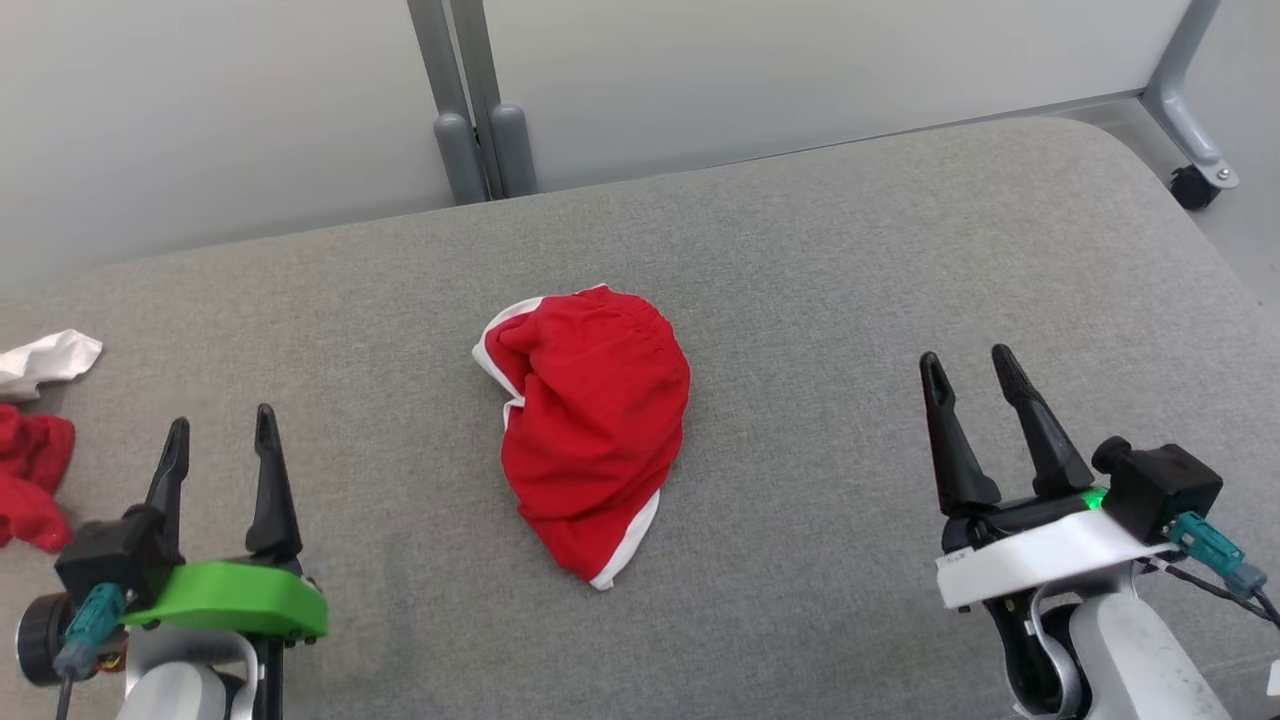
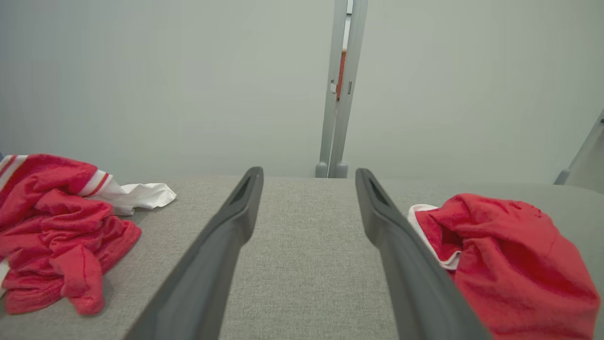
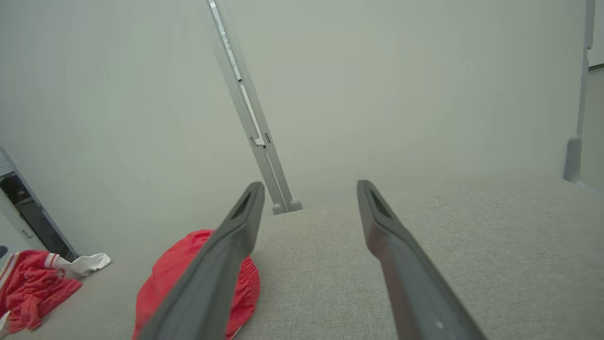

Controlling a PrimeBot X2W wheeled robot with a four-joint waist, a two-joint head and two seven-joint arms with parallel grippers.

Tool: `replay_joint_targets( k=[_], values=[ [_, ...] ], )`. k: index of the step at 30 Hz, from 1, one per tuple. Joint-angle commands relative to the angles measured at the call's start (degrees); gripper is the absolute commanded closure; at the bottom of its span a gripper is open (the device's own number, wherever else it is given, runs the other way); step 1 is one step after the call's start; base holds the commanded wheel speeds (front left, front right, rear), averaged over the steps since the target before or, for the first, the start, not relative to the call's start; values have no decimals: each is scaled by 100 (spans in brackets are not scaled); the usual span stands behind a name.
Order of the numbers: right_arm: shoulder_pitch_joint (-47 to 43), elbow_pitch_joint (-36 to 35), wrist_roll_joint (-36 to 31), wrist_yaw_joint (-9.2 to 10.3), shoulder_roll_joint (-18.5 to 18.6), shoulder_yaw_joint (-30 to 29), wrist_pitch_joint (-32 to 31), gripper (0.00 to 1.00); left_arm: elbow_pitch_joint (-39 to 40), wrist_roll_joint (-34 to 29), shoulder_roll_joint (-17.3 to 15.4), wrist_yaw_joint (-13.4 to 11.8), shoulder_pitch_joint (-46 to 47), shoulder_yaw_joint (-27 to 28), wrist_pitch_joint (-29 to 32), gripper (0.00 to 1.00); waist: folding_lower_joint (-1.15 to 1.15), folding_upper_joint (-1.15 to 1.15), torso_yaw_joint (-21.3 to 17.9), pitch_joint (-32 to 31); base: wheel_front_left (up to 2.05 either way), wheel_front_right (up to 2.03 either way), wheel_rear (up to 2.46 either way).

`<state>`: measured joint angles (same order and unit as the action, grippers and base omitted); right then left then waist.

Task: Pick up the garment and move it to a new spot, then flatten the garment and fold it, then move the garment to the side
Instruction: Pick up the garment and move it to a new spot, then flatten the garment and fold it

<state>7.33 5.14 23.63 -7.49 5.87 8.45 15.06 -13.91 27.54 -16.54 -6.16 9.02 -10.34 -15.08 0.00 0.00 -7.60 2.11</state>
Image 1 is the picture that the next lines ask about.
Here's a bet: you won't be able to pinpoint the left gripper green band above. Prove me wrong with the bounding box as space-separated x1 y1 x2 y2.
125 403 330 643

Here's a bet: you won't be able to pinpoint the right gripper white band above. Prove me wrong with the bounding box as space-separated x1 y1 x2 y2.
920 343 1173 610

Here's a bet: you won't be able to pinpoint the red jersey white stripes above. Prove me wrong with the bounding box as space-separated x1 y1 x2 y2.
0 329 104 554

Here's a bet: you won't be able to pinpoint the red shorts white trim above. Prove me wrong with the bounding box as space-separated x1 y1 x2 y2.
472 284 692 591

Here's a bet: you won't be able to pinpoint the black caster wheel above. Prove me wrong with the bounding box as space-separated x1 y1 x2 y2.
1169 164 1223 212

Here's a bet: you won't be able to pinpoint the grey partition foot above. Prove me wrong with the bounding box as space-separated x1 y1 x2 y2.
1141 0 1240 191

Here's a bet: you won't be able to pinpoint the teal left camera connector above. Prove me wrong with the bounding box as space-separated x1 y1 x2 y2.
53 584 128 682

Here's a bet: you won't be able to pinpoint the teal camera connector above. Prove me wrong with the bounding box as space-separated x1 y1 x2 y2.
53 584 128 682
1164 511 1268 597

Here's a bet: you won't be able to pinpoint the teal right camera connector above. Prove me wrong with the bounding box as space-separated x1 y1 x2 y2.
1164 511 1268 597

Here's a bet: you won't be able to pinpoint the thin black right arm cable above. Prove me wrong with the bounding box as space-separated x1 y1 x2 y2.
1138 558 1263 611

